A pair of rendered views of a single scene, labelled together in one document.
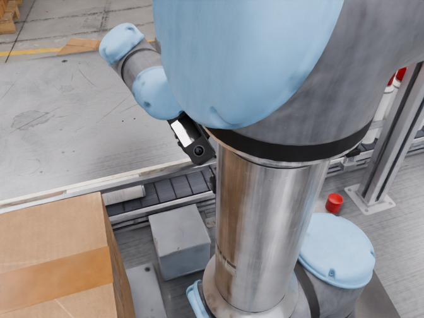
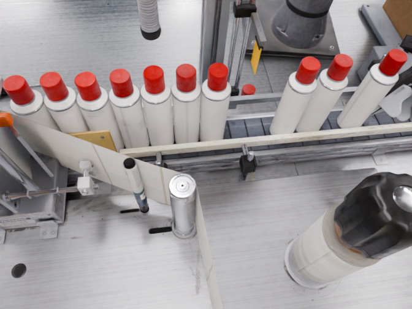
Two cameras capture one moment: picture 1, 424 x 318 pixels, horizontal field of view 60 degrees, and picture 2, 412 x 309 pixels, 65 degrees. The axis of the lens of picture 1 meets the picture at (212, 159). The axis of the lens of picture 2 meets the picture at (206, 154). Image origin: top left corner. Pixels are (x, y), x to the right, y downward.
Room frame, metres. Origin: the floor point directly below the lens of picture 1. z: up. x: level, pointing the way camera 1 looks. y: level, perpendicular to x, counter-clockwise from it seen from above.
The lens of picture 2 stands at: (1.10, -0.31, 1.47)
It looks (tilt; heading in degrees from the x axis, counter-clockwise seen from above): 60 degrees down; 186
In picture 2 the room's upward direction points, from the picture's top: 5 degrees clockwise
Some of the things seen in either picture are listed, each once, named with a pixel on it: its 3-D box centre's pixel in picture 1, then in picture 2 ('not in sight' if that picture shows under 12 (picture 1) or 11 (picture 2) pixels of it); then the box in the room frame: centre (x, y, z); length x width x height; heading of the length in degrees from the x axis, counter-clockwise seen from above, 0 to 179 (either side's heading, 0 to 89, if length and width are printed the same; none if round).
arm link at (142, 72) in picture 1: (166, 81); not in sight; (0.49, 0.07, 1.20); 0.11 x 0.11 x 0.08; 27
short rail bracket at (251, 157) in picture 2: not in sight; (247, 167); (0.78, -0.26, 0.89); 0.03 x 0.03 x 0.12; 19
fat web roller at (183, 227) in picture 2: not in sight; (183, 209); (0.93, -0.36, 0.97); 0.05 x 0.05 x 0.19
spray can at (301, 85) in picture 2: not in sight; (293, 102); (0.67, -0.20, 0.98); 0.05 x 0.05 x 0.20
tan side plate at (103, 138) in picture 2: not in sight; (86, 147); (0.83, -0.57, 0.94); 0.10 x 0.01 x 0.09; 109
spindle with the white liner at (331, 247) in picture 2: not in sight; (344, 239); (0.94, -0.13, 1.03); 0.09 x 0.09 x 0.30
